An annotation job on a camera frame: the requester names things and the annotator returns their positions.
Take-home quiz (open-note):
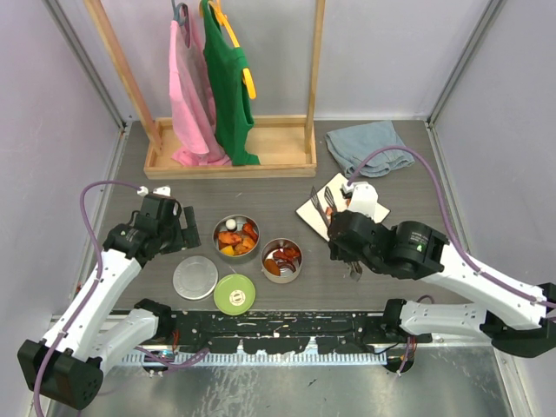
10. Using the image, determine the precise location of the orange fried food piece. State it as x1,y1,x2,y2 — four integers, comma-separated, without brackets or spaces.
263,259,281,276

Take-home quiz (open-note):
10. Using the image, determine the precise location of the yellow food piece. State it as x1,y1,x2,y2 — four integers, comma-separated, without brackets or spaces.
221,246,235,256

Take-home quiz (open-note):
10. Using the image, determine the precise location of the purple cable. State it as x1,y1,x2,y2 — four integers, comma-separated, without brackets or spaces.
30,180,211,414
347,145,556,374

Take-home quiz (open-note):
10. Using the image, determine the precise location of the wooden clothes rack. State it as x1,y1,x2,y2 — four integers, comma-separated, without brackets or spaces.
84,1,326,180

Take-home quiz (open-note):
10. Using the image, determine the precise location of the white cable duct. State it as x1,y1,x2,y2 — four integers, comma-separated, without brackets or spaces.
118,347,387,367

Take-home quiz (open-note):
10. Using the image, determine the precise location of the round steel lid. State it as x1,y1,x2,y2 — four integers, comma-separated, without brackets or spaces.
172,255,219,301

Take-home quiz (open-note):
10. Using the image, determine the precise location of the red food piece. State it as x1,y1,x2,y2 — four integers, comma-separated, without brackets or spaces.
242,222,258,242

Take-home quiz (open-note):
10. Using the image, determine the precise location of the grey clothes hanger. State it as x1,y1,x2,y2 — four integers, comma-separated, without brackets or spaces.
171,0,191,48

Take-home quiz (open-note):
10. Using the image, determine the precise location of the white square plate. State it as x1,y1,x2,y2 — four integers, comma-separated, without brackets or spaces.
296,174,390,242

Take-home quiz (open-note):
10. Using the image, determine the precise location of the green shirt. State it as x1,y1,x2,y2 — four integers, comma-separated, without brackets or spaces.
203,3,261,167

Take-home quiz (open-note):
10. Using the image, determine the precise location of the food pile on plate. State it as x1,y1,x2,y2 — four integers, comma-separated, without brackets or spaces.
326,199,351,217

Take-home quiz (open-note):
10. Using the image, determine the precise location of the pink shirt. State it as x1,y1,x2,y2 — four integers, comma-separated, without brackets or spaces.
169,21,231,167

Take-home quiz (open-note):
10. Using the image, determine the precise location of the yellow clothes hanger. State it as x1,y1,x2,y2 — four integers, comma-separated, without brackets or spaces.
199,1,257,100

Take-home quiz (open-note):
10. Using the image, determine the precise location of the large round steel tin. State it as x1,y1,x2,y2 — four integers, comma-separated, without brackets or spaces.
212,215,261,262

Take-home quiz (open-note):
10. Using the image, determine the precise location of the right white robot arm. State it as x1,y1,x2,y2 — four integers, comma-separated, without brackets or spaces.
328,210,555,358

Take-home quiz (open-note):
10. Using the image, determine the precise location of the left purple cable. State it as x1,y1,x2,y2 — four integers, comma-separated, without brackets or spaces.
30,180,211,414

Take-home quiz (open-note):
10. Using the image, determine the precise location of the red bacon piece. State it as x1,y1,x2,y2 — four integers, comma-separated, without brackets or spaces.
273,247,301,262

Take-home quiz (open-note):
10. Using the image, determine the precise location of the green round lid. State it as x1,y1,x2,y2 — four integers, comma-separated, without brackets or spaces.
213,274,256,316

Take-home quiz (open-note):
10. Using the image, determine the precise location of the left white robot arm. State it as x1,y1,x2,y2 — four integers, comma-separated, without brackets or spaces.
17,193,201,410

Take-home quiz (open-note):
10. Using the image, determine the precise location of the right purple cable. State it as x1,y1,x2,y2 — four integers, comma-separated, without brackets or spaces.
347,145,556,374

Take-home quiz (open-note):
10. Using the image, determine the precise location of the folded blue towel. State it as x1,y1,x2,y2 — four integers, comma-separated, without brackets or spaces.
325,121,414,178

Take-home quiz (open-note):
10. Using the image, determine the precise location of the small steel bowl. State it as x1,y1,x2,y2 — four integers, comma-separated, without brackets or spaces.
261,238,303,284

